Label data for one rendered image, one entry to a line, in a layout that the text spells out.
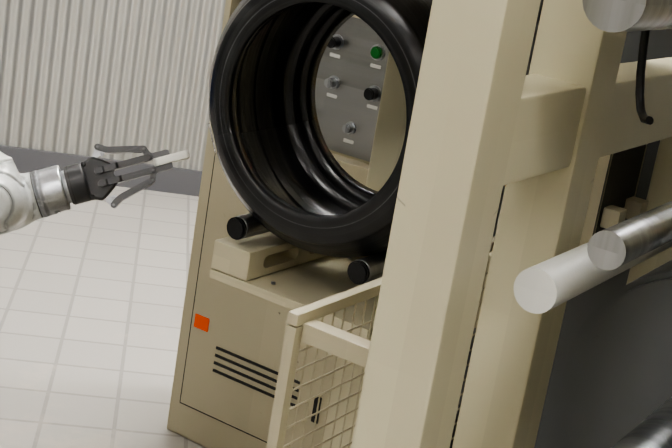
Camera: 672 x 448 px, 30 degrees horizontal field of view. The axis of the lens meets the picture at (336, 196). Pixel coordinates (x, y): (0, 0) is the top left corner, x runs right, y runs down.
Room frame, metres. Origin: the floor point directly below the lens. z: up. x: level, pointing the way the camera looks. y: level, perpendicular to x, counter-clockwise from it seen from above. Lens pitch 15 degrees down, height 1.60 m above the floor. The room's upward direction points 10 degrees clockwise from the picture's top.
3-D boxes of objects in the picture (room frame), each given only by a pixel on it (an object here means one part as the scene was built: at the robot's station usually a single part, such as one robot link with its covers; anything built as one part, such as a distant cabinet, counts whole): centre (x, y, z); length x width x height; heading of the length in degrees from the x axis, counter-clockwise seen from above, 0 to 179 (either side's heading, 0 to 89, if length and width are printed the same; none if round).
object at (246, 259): (2.45, 0.09, 0.83); 0.36 x 0.09 x 0.06; 149
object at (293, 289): (2.38, -0.03, 0.80); 0.37 x 0.36 x 0.02; 59
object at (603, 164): (2.38, -0.47, 1.05); 0.20 x 0.15 x 0.30; 149
